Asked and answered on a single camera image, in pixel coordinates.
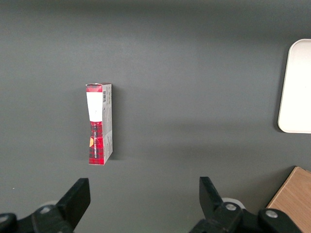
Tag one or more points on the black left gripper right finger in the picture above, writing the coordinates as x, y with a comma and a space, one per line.
213, 201

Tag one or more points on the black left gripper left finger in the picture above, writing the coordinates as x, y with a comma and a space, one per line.
73, 201

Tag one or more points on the cream rectangular tray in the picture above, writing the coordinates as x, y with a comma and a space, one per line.
297, 89

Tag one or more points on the red plaid cardboard box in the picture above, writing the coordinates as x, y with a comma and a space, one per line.
100, 136

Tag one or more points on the wooden drawer cabinet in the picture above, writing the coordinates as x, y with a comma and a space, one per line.
295, 196

